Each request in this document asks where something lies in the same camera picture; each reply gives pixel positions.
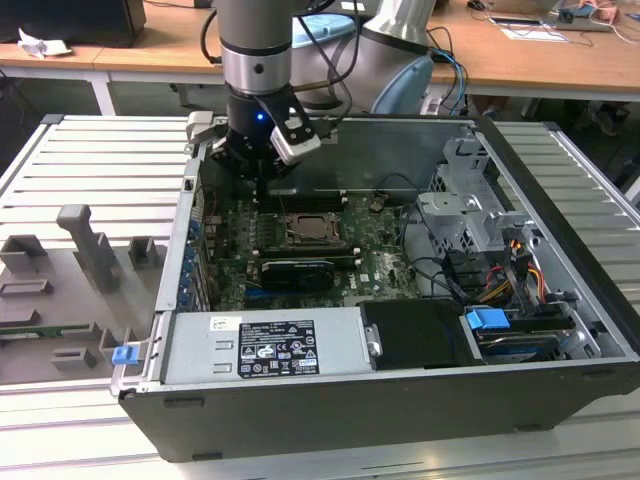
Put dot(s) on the short wooden desk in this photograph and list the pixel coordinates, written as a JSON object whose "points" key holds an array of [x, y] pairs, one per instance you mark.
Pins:
{"points": [[50, 65]]}

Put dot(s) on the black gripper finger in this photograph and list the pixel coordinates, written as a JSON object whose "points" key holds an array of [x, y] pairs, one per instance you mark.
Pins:
{"points": [[264, 187], [225, 150]]}

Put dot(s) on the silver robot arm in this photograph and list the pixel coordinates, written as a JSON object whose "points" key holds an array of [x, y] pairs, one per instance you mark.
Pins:
{"points": [[255, 50]]}

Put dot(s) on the black open PC case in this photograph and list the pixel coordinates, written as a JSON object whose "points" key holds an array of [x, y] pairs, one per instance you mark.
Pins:
{"points": [[350, 425]]}

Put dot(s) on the crumpled white paper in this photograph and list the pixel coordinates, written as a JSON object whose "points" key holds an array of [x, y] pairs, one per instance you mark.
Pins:
{"points": [[42, 45]]}

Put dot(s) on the long wooden desk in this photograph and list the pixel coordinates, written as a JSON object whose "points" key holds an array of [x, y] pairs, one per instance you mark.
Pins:
{"points": [[150, 50]]}

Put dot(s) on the round coin battery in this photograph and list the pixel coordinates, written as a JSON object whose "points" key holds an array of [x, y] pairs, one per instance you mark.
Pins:
{"points": [[377, 204]]}

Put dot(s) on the blue expansion slot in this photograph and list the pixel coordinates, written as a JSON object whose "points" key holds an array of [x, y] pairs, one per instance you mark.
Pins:
{"points": [[252, 295]]}

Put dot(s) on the black graphics card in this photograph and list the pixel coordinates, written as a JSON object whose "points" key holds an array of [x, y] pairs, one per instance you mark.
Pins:
{"points": [[300, 277]]}

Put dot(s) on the green RAM stick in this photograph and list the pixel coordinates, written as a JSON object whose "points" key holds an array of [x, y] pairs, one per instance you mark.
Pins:
{"points": [[50, 329]]}

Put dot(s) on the CPU socket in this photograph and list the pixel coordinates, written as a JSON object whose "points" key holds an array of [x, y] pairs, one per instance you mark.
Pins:
{"points": [[287, 241]]}

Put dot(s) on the black rating label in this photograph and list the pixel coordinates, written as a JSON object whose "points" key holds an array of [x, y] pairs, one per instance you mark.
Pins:
{"points": [[277, 347]]}

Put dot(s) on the silver power supply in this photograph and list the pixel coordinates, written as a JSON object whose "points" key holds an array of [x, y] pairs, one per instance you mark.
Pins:
{"points": [[200, 350]]}

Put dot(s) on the white sticker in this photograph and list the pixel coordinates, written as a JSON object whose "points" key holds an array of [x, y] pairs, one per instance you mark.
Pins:
{"points": [[225, 324]]}

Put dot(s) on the hard disk in blue carrier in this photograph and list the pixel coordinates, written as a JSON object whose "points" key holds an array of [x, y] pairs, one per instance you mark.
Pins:
{"points": [[485, 319]]}

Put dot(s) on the black plastic shroud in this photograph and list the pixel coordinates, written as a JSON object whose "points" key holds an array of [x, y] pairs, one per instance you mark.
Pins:
{"points": [[415, 335]]}

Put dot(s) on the black box on desk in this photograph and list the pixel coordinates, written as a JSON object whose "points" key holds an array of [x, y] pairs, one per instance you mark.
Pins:
{"points": [[75, 20]]}

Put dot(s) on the black RAM slot bank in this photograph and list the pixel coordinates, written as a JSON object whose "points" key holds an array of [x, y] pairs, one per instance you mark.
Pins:
{"points": [[310, 252], [310, 202]]}

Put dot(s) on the blue case latch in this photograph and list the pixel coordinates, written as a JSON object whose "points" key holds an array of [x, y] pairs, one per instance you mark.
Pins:
{"points": [[125, 355]]}

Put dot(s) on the grey parts rack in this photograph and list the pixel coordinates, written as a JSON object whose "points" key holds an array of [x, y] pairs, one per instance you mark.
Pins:
{"points": [[50, 280]]}

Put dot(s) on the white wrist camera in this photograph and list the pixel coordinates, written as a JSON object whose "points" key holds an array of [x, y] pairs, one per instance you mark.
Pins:
{"points": [[297, 145]]}

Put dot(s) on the white paper sheet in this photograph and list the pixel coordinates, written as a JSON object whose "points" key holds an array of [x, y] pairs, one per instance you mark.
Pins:
{"points": [[535, 35]]}

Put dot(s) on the silver metal drive cage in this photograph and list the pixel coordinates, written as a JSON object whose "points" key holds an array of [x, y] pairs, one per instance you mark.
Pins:
{"points": [[450, 205]]}

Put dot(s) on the green motherboard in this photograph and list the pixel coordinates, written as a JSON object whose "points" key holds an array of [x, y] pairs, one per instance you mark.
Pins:
{"points": [[385, 270]]}

